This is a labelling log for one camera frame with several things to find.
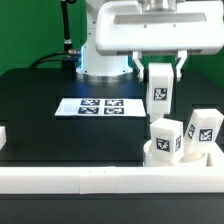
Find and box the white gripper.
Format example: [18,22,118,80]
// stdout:
[95,0,224,81]

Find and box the white round stool seat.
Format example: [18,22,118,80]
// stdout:
[143,140,207,167]

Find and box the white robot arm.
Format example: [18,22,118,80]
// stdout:
[77,0,224,78]

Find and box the white marker sheet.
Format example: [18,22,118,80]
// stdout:
[55,98,146,117]

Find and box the white front fence bar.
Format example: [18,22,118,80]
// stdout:
[0,167,224,194]

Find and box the white left fence piece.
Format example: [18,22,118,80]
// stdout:
[0,126,7,150]

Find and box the black cable bundle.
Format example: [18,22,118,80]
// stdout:
[28,49,82,70]

